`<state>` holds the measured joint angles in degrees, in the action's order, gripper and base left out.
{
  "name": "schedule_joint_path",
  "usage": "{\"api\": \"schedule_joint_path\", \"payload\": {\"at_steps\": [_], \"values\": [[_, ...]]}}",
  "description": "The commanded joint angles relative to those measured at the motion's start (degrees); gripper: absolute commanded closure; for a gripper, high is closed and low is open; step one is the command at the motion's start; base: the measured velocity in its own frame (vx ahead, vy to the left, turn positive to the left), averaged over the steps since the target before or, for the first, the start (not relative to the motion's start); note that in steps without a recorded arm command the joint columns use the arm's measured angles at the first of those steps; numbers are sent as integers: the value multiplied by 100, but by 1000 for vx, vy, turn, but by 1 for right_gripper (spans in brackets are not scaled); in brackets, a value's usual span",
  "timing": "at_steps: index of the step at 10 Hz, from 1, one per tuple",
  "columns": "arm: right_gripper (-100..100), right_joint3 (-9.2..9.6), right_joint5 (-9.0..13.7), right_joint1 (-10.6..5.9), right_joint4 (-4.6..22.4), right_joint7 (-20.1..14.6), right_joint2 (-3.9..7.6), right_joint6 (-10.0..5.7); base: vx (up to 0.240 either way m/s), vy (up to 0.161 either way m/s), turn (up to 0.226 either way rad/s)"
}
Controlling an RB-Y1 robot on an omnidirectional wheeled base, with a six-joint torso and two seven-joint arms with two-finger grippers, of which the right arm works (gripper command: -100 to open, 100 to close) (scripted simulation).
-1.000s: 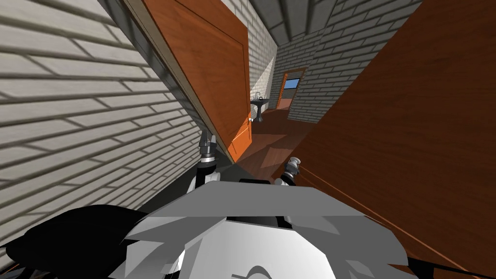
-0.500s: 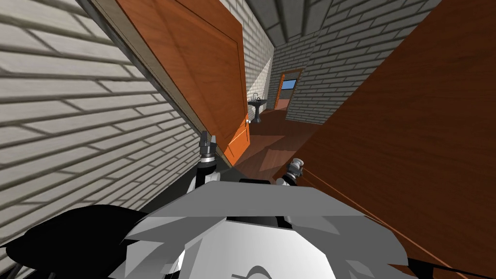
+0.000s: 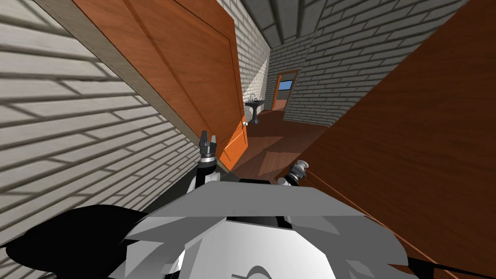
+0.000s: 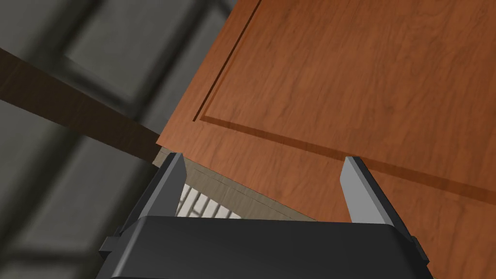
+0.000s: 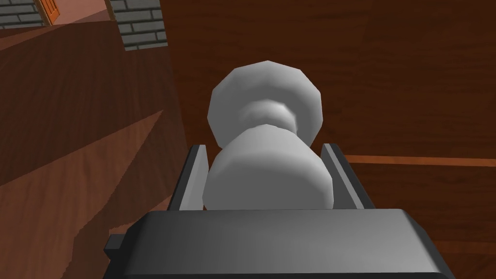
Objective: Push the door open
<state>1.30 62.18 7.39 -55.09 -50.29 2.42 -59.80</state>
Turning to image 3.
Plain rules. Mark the orange wooden door leaf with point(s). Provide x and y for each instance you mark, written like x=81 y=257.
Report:
x=186 y=69

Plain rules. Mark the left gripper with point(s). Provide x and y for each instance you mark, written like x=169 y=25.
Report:
x=208 y=149

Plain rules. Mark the blue window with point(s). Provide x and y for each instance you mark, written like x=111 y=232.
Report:
x=286 y=85

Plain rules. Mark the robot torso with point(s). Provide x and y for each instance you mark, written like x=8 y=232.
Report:
x=255 y=240

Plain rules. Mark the dark brown wooden door leaf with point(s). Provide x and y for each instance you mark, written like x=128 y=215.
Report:
x=410 y=147

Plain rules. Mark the black pedestal sink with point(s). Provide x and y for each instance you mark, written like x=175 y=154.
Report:
x=255 y=106

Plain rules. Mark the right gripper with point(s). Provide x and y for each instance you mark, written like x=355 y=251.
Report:
x=302 y=166

